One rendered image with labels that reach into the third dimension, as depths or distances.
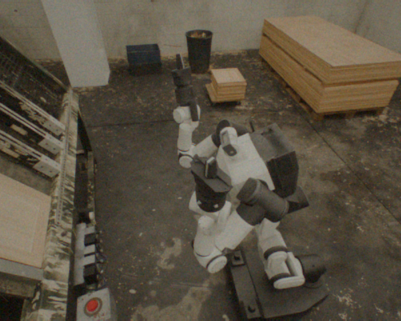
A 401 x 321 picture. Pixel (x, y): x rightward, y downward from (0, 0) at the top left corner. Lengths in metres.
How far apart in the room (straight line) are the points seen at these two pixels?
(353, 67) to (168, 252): 3.10
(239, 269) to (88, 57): 4.06
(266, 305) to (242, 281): 0.20
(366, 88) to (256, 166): 3.38
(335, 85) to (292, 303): 2.82
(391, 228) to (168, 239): 1.99
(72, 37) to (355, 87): 4.14
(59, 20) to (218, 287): 4.23
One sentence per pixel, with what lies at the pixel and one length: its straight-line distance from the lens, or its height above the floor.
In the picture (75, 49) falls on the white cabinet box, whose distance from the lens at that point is 5.03.
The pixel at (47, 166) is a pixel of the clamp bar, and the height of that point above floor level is 0.98.
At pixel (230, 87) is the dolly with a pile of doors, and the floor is 0.33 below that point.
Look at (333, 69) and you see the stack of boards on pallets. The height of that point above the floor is 0.74.
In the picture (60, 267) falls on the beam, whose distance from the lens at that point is 1.50.
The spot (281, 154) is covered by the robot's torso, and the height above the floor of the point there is 1.40.
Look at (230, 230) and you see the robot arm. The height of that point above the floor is 1.23.
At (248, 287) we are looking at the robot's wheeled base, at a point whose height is 0.19.
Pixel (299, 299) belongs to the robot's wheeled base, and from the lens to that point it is 2.13.
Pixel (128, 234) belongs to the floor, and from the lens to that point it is 2.55.
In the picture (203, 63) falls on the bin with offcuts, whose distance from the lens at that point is 5.37.
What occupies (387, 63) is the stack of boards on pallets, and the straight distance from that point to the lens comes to 4.30.
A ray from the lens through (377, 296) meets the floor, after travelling 2.56.
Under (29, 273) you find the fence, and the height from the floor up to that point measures 0.95.
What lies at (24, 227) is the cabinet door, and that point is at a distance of 1.54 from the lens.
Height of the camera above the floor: 2.04
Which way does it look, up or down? 40 degrees down
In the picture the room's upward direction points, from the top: straight up
